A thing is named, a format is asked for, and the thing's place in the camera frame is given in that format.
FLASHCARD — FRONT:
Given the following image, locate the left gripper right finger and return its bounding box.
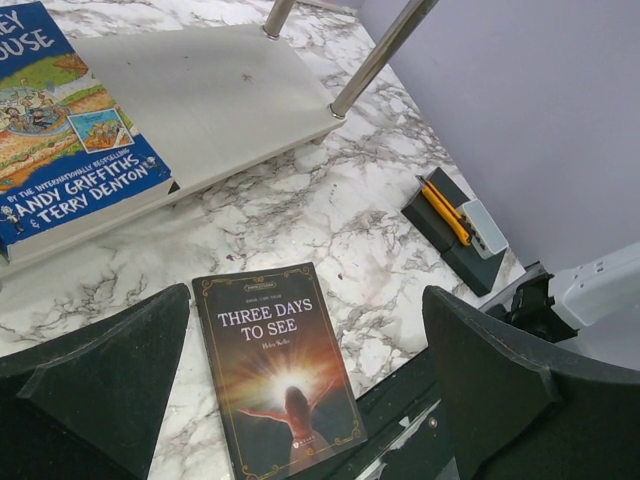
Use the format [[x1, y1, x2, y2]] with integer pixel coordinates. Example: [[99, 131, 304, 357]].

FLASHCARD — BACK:
[[422, 286, 639, 479]]

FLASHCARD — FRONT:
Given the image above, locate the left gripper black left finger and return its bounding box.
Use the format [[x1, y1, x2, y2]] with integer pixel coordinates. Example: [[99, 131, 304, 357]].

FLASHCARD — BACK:
[[1, 284, 190, 479]]

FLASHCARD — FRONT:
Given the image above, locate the thin dark patterned book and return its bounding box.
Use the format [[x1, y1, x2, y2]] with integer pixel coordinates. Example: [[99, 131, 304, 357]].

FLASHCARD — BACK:
[[192, 263, 367, 479]]

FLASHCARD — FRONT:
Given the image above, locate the blue 91-Storey Treehouse book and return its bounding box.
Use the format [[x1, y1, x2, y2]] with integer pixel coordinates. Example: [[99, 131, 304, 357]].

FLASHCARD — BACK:
[[1, 1, 178, 262]]

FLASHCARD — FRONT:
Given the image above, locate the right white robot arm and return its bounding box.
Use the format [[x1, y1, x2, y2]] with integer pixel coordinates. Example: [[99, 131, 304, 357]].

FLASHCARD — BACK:
[[500, 243, 639, 343]]

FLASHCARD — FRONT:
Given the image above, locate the black notebook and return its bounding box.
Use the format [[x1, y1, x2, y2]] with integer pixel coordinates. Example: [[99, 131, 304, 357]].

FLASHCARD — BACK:
[[402, 167, 506, 297]]

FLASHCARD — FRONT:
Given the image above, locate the grey rectangular case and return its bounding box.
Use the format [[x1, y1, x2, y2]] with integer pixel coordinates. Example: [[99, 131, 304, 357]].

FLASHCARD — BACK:
[[457, 199, 508, 259]]

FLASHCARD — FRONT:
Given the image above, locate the yellow utility knife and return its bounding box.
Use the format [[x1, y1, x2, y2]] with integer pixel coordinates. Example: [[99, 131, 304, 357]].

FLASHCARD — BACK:
[[416, 175, 473, 247]]

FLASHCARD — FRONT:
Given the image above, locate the white two-tier wooden shelf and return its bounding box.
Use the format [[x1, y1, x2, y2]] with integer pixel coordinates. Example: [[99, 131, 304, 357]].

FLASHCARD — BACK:
[[0, 0, 441, 281]]

